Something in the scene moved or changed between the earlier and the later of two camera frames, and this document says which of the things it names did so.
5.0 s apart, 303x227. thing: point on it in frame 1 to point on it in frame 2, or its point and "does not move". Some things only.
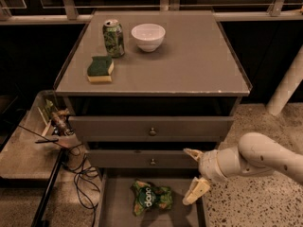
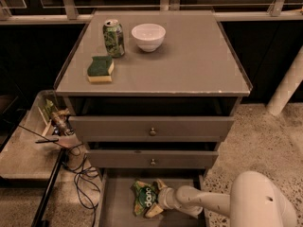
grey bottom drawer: x=116 y=201 does not move
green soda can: x=114 y=38 does not move
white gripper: x=208 y=165 to x=166 y=197
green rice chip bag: x=150 y=197 does not move
